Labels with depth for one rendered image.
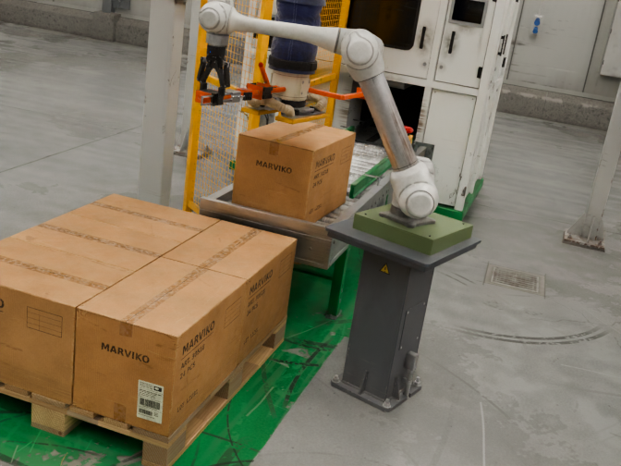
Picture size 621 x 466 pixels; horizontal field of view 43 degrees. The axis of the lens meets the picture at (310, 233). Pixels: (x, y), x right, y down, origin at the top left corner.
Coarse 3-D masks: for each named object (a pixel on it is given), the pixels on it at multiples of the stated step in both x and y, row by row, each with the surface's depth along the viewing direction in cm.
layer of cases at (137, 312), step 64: (0, 256) 310; (64, 256) 318; (128, 256) 327; (192, 256) 337; (256, 256) 347; (0, 320) 291; (64, 320) 281; (128, 320) 274; (192, 320) 280; (256, 320) 345; (64, 384) 289; (128, 384) 280; (192, 384) 290
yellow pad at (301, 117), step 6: (300, 114) 368; (306, 114) 370; (312, 114) 372; (318, 114) 376; (324, 114) 379; (282, 120) 358; (288, 120) 356; (294, 120) 356; (300, 120) 361; (306, 120) 365
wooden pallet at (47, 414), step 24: (264, 360) 370; (0, 384) 302; (240, 384) 344; (48, 408) 295; (72, 408) 291; (216, 408) 325; (120, 432) 286; (144, 432) 283; (192, 432) 307; (144, 456) 286; (168, 456) 284
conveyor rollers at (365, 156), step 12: (360, 144) 589; (360, 156) 554; (372, 156) 560; (384, 156) 559; (360, 168) 519; (348, 180) 486; (348, 192) 460; (360, 192) 466; (348, 204) 441; (324, 216) 411; (336, 216) 416
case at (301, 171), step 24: (240, 144) 387; (264, 144) 382; (288, 144) 378; (312, 144) 385; (336, 144) 401; (240, 168) 390; (264, 168) 385; (288, 168) 380; (312, 168) 377; (336, 168) 411; (240, 192) 394; (264, 192) 389; (288, 192) 384; (312, 192) 386; (336, 192) 421; (312, 216) 395
